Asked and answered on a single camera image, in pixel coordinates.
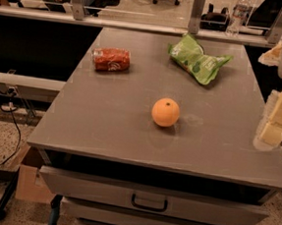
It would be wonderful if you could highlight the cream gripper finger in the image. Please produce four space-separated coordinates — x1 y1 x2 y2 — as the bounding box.
253 89 282 151
258 43 282 67

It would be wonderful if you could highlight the red coke can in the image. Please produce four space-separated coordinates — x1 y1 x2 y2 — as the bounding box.
92 47 131 72

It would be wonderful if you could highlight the clear water bottle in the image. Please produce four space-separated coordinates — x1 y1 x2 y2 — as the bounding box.
226 0 251 36

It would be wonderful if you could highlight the black bag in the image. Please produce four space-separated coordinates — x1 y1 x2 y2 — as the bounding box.
199 3 230 32

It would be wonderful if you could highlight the green chip bag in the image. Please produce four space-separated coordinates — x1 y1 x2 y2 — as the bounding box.
168 33 233 85

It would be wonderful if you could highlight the orange fruit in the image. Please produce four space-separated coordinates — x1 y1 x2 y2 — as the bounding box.
151 98 181 128

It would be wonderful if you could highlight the middle grey drawer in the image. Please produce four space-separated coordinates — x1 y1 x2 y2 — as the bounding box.
62 197 207 225

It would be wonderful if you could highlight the cardboard box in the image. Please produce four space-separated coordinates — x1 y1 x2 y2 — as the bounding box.
16 147 55 204

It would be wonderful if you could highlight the top grey drawer with handle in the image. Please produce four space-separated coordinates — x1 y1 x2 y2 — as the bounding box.
40 166 267 225

